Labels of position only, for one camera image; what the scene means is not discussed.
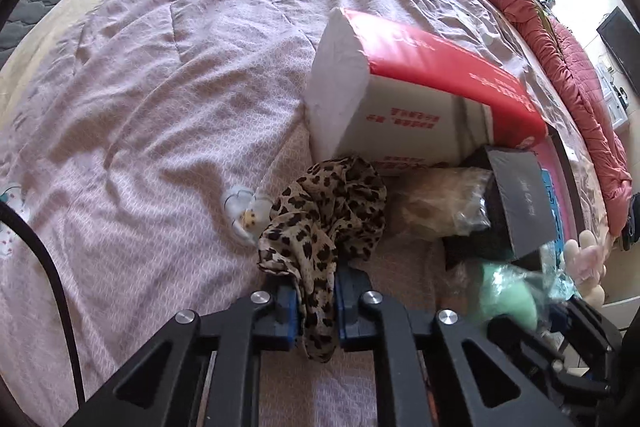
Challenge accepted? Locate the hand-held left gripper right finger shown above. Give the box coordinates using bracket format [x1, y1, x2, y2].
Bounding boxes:
[334, 267, 576, 427]

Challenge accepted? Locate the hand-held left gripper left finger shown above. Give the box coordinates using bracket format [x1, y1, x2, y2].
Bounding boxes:
[64, 289, 304, 427]

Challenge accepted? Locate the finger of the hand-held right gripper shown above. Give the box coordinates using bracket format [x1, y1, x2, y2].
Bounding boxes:
[547, 296, 624, 353]
[487, 314, 571, 390]

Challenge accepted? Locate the green sponge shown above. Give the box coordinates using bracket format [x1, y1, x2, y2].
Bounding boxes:
[469, 261, 576, 334]

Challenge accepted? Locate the leopard print scarf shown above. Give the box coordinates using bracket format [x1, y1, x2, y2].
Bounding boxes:
[257, 155, 389, 364]

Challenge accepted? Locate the white plush rabbit toy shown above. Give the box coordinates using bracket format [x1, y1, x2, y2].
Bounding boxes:
[561, 230, 609, 304]

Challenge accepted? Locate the blue bag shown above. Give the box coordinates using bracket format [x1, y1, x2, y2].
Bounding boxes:
[621, 193, 640, 251]

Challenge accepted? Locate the dark blue box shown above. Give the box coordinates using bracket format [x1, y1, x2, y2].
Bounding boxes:
[442, 145, 559, 272]

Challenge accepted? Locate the beige item in clear bag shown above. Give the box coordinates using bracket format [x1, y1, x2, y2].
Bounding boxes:
[394, 164, 494, 241]

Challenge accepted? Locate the pink and blue book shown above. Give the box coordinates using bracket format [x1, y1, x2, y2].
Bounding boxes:
[527, 138, 573, 258]

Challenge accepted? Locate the red and white tissue pack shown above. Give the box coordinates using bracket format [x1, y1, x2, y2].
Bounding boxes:
[304, 7, 549, 166]

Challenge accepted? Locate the white cabinet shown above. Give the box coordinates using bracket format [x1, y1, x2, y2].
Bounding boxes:
[597, 61, 632, 124]

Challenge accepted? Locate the pink quilted bedspread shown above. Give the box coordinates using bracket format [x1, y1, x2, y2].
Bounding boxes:
[0, 0, 611, 427]

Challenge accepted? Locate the pink duvet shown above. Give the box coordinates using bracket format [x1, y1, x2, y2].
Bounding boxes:
[462, 0, 634, 239]

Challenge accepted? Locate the black television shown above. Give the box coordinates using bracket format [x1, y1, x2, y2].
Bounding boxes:
[597, 6, 640, 96]

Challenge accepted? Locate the black cable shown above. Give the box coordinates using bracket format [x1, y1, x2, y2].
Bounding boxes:
[0, 201, 84, 408]

